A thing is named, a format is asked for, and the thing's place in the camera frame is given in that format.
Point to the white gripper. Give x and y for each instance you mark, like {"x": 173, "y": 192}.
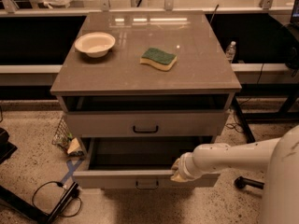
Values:
{"x": 186, "y": 167}

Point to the grey drawer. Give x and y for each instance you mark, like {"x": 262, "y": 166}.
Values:
{"x": 137, "y": 163}
{"x": 138, "y": 124}

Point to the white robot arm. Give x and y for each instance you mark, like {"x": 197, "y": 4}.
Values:
{"x": 278, "y": 158}

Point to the grey drawer cabinet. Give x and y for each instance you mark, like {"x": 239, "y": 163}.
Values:
{"x": 201, "y": 80}

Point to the grey top drawer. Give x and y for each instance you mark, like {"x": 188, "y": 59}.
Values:
{"x": 138, "y": 124}

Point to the black office chair base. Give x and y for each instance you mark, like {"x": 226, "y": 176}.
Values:
{"x": 241, "y": 182}

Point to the black table leg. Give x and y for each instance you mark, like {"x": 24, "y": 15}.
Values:
{"x": 243, "y": 123}

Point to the blue tape cross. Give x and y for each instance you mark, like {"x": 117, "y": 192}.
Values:
{"x": 72, "y": 166}

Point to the green yellow sponge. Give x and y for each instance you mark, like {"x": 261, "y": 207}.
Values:
{"x": 158, "y": 59}

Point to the clear plastic water bottle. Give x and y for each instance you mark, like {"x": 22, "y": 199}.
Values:
{"x": 230, "y": 51}

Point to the black floor stand leg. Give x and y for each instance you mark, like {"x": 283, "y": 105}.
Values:
{"x": 12, "y": 201}

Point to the white paper bowl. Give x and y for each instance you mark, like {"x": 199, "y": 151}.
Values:
{"x": 95, "y": 45}

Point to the black equipment left edge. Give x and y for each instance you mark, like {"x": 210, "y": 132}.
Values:
{"x": 6, "y": 148}

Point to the wire mesh waste basket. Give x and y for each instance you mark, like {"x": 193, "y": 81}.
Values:
{"x": 65, "y": 141}

